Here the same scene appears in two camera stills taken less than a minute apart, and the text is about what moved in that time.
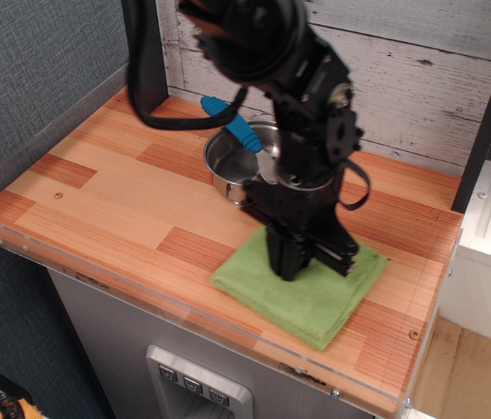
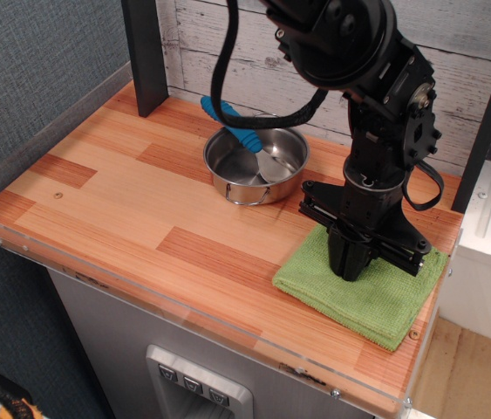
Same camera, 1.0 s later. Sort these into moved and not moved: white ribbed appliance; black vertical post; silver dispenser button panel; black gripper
Moved: black gripper
Not moved: silver dispenser button panel; black vertical post; white ribbed appliance
